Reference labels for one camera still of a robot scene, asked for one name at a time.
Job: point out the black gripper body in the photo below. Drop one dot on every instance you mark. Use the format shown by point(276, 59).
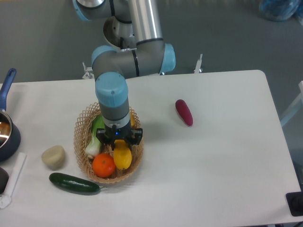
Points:
point(120, 132)

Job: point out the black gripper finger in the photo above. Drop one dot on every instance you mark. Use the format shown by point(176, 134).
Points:
point(134, 137)
point(106, 138)

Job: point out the yellow mango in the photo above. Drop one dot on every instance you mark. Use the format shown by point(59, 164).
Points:
point(122, 155)

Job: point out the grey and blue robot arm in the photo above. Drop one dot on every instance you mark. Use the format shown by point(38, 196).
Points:
point(112, 65)

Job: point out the woven wicker basket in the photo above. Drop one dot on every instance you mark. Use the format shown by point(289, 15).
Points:
point(82, 136)

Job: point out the yellow bell pepper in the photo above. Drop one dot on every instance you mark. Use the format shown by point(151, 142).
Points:
point(132, 120)

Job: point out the orange fruit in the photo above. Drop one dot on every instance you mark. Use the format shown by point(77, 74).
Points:
point(103, 165)

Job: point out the purple sweet potato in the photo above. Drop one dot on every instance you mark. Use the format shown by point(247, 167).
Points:
point(184, 112)

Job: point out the beige potato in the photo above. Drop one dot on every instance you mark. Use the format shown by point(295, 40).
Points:
point(54, 157)

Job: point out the dark green cucumber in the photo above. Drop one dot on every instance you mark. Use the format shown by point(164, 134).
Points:
point(72, 184)

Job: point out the blue saucepan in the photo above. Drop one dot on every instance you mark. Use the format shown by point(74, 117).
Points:
point(10, 137)

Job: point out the dark round object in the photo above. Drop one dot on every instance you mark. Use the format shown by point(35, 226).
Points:
point(4, 177)

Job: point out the black device at edge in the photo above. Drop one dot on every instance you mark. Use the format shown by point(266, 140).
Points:
point(295, 203)

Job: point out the blue plastic bag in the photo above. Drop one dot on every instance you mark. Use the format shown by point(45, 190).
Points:
point(279, 10)

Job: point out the white frame at right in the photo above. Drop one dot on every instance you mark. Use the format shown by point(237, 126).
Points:
point(293, 108)

